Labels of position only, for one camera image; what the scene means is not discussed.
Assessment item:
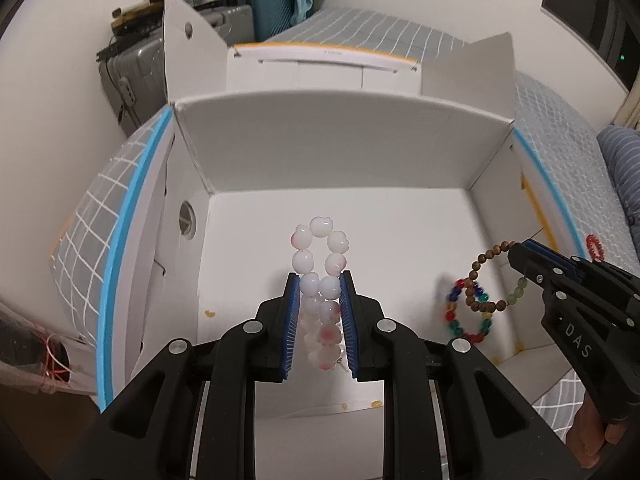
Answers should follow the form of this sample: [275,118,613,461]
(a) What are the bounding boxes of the silver suitcase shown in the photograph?
[202,5,257,47]

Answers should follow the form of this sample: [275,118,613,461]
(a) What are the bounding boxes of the white cardboard box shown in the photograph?
[125,0,554,424]

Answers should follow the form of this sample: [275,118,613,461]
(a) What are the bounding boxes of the grey quilted mattress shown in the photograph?
[47,7,640,461]

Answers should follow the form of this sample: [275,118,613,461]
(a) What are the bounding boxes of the multicoloured bead bracelet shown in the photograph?
[444,277,494,346]

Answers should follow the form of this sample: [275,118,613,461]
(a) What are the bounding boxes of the clear plastic bag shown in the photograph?
[0,298,97,397]

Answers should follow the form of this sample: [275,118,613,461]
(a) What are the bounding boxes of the blue striped pillow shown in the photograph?
[597,125,640,227]

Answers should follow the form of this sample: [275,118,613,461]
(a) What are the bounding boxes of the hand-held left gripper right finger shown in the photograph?
[339,270,572,480]

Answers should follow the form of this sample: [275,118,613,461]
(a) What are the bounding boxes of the brown wooden bead bracelet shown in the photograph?
[464,240,531,314]

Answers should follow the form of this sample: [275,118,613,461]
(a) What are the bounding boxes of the teal suitcase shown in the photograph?
[234,0,307,44]

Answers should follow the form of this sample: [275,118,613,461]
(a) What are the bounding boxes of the grey suitcase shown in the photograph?
[99,35,169,137]

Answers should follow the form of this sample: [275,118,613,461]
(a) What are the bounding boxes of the black wall screen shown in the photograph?
[542,0,640,129]

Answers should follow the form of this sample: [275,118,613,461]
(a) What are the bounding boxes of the person's right hand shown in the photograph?
[564,389,626,472]

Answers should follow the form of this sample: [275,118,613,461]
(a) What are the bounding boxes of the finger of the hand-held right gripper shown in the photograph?
[523,239,640,312]
[507,242,577,295]

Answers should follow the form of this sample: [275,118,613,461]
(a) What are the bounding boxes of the white bead bracelet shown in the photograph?
[290,215,350,372]

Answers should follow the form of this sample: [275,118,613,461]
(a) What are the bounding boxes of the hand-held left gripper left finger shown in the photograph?
[75,272,306,480]

